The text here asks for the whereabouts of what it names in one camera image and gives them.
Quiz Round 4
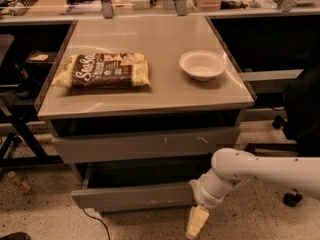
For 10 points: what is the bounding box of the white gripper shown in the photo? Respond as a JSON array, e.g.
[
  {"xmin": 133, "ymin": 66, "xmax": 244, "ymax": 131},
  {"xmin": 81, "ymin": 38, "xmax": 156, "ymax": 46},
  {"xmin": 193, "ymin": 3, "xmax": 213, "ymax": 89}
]
[{"xmin": 186, "ymin": 177, "xmax": 226, "ymax": 240}]

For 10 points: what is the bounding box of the grey drawer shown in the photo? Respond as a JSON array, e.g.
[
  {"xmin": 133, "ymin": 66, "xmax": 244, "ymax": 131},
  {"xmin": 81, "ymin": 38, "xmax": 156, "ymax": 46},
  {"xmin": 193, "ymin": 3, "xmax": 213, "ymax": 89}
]
[
  {"xmin": 71, "ymin": 157, "xmax": 210, "ymax": 213},
  {"xmin": 53, "ymin": 127, "xmax": 240, "ymax": 163}
]

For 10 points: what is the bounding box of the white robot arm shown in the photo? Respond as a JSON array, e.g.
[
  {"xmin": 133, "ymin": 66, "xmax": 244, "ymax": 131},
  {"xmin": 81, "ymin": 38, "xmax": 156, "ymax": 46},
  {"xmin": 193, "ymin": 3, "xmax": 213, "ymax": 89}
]
[{"xmin": 186, "ymin": 148, "xmax": 320, "ymax": 240}]

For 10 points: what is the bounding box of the grey top drawer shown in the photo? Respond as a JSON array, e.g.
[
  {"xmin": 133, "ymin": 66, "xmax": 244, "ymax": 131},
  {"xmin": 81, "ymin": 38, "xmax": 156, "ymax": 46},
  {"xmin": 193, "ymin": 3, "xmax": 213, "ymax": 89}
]
[{"xmin": 53, "ymin": 127, "xmax": 240, "ymax": 163}]

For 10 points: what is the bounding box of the grey drawer cabinet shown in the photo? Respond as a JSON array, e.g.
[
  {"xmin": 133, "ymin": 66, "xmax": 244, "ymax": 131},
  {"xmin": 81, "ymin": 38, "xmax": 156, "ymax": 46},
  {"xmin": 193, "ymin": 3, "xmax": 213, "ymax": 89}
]
[{"xmin": 38, "ymin": 16, "xmax": 255, "ymax": 213}]

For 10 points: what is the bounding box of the white paper bowl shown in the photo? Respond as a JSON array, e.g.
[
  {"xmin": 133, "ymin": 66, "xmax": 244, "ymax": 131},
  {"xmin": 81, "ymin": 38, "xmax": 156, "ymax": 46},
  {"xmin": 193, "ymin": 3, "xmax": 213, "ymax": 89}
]
[{"xmin": 179, "ymin": 50, "xmax": 226, "ymax": 81}]

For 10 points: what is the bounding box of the black office chair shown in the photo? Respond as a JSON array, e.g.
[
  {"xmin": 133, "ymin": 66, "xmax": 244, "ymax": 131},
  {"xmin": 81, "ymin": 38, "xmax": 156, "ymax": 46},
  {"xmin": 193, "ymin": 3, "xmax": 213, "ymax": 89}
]
[{"xmin": 244, "ymin": 50, "xmax": 320, "ymax": 208}]

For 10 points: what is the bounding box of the brown yellow snack bag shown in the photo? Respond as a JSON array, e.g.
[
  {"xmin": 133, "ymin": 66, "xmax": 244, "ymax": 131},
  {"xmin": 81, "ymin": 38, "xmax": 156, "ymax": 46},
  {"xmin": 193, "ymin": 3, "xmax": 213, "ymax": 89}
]
[{"xmin": 52, "ymin": 53, "xmax": 150, "ymax": 89}]

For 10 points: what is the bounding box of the clear plastic water bottle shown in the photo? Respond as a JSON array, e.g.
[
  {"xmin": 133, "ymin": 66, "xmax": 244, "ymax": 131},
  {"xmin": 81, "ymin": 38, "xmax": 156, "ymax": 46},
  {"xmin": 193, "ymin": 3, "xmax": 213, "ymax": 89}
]
[{"xmin": 8, "ymin": 171, "xmax": 31, "ymax": 193}]

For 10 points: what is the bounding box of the black power strip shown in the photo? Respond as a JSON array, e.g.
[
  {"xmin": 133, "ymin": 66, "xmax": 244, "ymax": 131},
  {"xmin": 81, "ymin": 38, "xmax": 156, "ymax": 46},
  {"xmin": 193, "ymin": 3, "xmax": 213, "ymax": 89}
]
[{"xmin": 9, "ymin": 0, "xmax": 38, "ymax": 16}]

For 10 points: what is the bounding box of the black power cable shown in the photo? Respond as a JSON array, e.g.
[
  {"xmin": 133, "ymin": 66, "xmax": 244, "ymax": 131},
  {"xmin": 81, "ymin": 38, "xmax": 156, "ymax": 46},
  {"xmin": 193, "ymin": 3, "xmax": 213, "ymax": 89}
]
[{"xmin": 82, "ymin": 208, "xmax": 112, "ymax": 240}]

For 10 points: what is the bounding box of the black desk frame left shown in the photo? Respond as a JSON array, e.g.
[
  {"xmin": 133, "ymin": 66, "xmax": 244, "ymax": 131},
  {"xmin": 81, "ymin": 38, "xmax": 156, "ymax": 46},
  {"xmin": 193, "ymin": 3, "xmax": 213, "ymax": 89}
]
[{"xmin": 0, "ymin": 33, "xmax": 64, "ymax": 178}]

